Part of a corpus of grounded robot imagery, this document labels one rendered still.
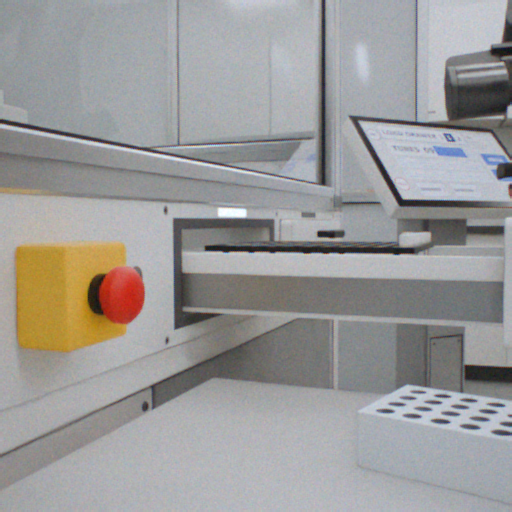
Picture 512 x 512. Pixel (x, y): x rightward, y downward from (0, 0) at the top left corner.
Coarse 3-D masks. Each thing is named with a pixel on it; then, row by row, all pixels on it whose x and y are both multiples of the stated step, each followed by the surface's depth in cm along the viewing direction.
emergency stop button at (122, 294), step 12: (108, 276) 41; (120, 276) 41; (132, 276) 42; (108, 288) 41; (120, 288) 41; (132, 288) 42; (144, 288) 44; (108, 300) 41; (120, 300) 41; (132, 300) 42; (144, 300) 44; (108, 312) 41; (120, 312) 41; (132, 312) 42
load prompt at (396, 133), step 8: (384, 128) 160; (392, 128) 161; (400, 128) 163; (408, 128) 164; (384, 136) 157; (392, 136) 159; (400, 136) 160; (408, 136) 162; (416, 136) 163; (424, 136) 165; (432, 136) 166; (440, 136) 168; (448, 136) 169; (456, 136) 171; (464, 144) 170
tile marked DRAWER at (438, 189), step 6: (420, 186) 149; (426, 186) 150; (432, 186) 151; (438, 186) 152; (444, 186) 153; (420, 192) 148; (426, 192) 148; (432, 192) 149; (438, 192) 150; (444, 192) 151
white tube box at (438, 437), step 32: (384, 416) 40; (416, 416) 41; (448, 416) 40; (480, 416) 40; (384, 448) 40; (416, 448) 39; (448, 448) 38; (480, 448) 37; (416, 480) 39; (448, 480) 38; (480, 480) 37
